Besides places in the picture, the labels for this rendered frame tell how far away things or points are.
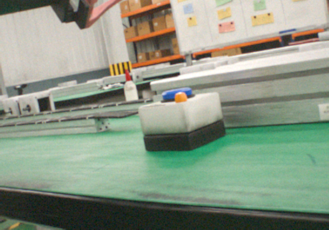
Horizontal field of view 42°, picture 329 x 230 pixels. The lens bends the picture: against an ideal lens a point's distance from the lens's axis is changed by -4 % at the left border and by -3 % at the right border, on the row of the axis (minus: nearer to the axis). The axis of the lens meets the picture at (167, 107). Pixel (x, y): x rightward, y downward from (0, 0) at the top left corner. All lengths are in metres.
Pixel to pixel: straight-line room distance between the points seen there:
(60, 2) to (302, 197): 0.44
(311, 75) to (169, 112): 0.19
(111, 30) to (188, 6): 4.97
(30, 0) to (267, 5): 3.25
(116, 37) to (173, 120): 8.29
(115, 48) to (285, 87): 8.46
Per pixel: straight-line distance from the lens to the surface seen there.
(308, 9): 3.63
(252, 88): 0.61
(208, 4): 4.07
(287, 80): 0.59
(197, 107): 0.55
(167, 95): 0.57
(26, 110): 1.71
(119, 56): 8.80
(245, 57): 2.43
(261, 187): 0.36
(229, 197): 0.34
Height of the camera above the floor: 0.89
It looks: 6 degrees down
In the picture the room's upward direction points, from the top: 11 degrees counter-clockwise
